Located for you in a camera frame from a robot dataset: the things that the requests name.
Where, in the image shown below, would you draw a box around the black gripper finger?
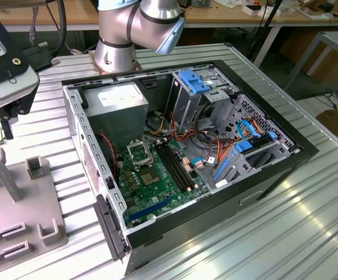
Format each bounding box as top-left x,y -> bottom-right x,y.
0,86 -> 37,140

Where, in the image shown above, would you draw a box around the CPU socket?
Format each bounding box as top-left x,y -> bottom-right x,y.
139,166 -> 160,187

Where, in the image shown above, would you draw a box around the grey power supply unit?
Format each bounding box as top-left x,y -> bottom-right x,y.
81,84 -> 149,149

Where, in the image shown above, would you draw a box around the grey plastic parts rack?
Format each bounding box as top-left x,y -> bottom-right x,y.
0,147 -> 69,263

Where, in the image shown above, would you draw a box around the black plastic case latch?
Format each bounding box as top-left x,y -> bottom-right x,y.
94,194 -> 128,261

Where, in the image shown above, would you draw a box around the black RAM slot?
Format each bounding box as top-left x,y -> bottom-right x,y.
159,142 -> 190,191
163,141 -> 193,190
156,143 -> 187,193
166,141 -> 195,188

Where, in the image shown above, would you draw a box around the green motherboard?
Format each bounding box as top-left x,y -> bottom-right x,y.
115,136 -> 210,230

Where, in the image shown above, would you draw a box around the grey metal drive cage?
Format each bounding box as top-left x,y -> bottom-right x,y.
166,66 -> 240,135

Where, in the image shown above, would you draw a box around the blue expansion slot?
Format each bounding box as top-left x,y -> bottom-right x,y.
129,195 -> 175,222

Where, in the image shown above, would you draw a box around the blue plastic drive latch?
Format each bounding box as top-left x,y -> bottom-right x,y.
178,69 -> 213,95

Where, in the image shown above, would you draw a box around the grey metal disk bay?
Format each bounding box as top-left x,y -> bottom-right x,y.
211,136 -> 294,192

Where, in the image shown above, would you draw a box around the blue disk carrier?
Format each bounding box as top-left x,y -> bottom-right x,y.
214,131 -> 276,183

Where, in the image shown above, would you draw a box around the black open PC case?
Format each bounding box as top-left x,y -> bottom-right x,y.
61,59 -> 320,277

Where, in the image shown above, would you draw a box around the small white box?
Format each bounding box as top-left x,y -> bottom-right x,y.
242,4 -> 281,18

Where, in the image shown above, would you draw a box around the black stand pole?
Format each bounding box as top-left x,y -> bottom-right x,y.
249,0 -> 283,59

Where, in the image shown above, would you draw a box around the long wooden desk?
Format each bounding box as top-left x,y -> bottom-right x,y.
0,0 -> 338,68

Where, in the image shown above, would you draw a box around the brown cardboard boxes under desk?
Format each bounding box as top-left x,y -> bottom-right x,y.
279,29 -> 338,85

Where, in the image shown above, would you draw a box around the cable with silver connector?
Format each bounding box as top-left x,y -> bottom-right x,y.
27,7 -> 49,47

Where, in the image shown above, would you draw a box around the black camera cable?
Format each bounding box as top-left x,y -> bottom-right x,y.
22,0 -> 68,72

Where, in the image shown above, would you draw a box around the red black twisted wire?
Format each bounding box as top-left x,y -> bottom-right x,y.
98,131 -> 121,177

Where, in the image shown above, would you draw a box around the black wire bundle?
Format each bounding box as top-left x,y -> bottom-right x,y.
194,101 -> 216,135

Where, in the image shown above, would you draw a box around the orange yellow power wire bundle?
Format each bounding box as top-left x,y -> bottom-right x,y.
148,110 -> 237,164

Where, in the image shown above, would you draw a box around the blue flat wire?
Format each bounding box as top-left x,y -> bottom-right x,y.
237,118 -> 259,138

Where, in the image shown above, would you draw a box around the orange flat wire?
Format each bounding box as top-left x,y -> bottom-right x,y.
252,118 -> 267,137

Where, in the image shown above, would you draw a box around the perforated grey metal bracket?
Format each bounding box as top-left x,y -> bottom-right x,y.
215,93 -> 302,155

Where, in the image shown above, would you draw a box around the white metal frame table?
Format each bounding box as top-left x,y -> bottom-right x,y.
284,30 -> 338,91

